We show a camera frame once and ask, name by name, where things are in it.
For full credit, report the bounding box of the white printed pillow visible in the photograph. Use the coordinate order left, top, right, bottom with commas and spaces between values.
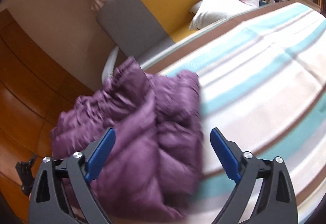
189, 0, 259, 30

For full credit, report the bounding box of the striped bed sheet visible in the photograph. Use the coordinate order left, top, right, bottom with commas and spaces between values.
140, 3, 325, 223

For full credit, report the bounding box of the purple quilted puffer jacket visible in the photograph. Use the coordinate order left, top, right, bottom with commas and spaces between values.
51, 58, 203, 222

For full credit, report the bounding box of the grey yellow blue sofa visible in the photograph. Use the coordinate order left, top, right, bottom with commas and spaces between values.
95, 0, 286, 82

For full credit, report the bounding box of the wooden wardrobe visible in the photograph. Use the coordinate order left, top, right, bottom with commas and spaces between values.
1, 9, 93, 223

